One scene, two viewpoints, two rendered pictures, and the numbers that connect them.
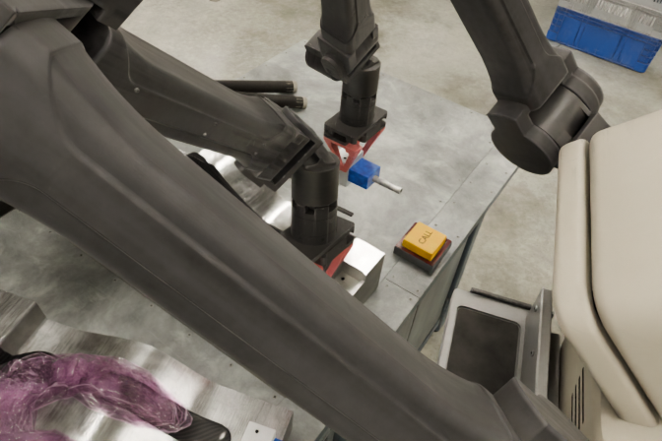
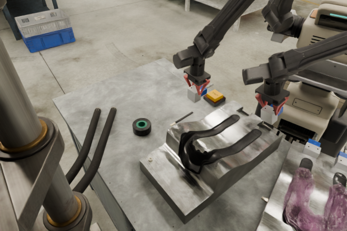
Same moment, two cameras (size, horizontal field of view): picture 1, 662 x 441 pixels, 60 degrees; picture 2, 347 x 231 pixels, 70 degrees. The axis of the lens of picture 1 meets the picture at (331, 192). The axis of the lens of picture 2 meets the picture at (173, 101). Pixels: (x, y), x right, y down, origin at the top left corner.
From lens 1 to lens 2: 99 cm
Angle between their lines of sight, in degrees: 51
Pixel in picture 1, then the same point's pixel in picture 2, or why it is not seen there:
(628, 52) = (65, 37)
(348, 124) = (202, 75)
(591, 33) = (47, 39)
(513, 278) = not seen: hidden behind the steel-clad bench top
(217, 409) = (296, 160)
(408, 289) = not seen: hidden behind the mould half
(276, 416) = (296, 145)
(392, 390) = not seen: outside the picture
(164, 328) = (247, 182)
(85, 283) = (219, 214)
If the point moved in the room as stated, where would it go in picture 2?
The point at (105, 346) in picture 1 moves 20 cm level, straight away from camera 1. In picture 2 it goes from (281, 187) to (221, 200)
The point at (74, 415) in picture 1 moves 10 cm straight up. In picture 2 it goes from (316, 198) to (330, 179)
